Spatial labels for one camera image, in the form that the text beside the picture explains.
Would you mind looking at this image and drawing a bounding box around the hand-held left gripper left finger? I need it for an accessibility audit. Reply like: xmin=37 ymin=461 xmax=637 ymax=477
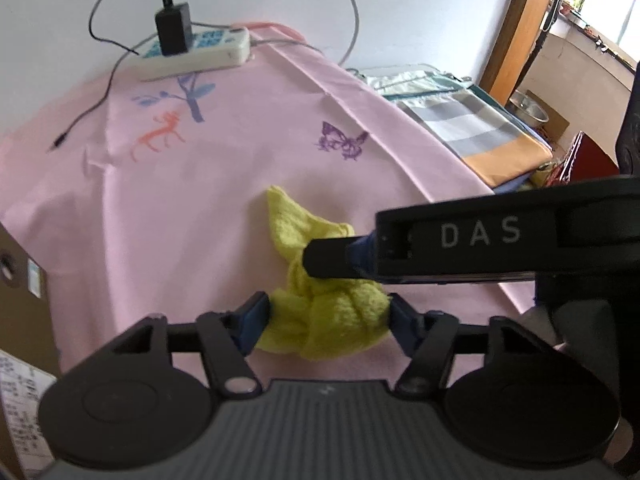
xmin=107 ymin=290 xmax=273 ymax=397

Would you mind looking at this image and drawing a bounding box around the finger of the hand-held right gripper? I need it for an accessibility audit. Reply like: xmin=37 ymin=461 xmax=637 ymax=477
xmin=302 ymin=232 xmax=382 ymax=281

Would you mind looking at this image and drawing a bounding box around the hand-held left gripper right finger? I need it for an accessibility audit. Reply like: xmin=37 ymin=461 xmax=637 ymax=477
xmin=386 ymin=292 xmax=563 ymax=402

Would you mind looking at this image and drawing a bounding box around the yellow towel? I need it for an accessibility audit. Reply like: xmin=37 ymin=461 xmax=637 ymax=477
xmin=255 ymin=185 xmax=392 ymax=362

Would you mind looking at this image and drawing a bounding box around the brown cardboard box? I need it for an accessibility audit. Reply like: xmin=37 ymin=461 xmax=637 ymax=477
xmin=0 ymin=222 xmax=64 ymax=480

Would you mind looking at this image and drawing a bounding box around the floral yellow bedsheet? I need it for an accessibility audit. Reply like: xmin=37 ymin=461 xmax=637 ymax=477
xmin=527 ymin=160 xmax=566 ymax=189

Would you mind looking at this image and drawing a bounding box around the striped grey orange folded cloth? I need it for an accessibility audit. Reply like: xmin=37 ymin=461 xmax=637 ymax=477
xmin=395 ymin=85 xmax=554 ymax=189

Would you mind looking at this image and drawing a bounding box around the pink printed bedsheet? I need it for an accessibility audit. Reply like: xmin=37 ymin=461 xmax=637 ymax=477
xmin=0 ymin=21 xmax=537 ymax=377

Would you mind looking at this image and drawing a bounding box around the flat cardboard piece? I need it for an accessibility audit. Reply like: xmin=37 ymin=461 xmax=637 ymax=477
xmin=525 ymin=89 xmax=571 ymax=147

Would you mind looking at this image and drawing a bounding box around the metal pot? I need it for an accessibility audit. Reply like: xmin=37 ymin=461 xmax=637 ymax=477
xmin=509 ymin=90 xmax=550 ymax=129

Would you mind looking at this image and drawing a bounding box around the red open box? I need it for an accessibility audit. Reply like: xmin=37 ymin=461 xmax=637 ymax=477
xmin=562 ymin=131 xmax=622 ymax=184

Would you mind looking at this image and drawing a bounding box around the light green sheer cloth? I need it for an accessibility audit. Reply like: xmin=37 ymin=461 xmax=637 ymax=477
xmin=357 ymin=64 xmax=476 ymax=104

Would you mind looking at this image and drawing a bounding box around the white power strip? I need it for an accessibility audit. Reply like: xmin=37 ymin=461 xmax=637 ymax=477
xmin=136 ymin=26 xmax=251 ymax=83

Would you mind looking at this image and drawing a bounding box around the window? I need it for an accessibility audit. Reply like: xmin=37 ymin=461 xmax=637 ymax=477
xmin=560 ymin=0 xmax=640 ymax=67

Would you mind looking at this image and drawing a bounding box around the black charger plug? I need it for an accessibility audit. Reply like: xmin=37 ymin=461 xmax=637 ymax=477
xmin=154 ymin=0 xmax=192 ymax=57

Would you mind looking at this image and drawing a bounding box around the wooden door frame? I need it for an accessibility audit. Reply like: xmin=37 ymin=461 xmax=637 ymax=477
xmin=477 ymin=0 xmax=566 ymax=107

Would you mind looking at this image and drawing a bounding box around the grey power cable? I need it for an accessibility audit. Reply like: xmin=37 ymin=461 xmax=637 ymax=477
xmin=250 ymin=0 xmax=362 ymax=69

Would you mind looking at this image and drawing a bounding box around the black charger cable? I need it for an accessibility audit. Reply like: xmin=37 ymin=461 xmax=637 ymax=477
xmin=50 ymin=0 xmax=174 ymax=154

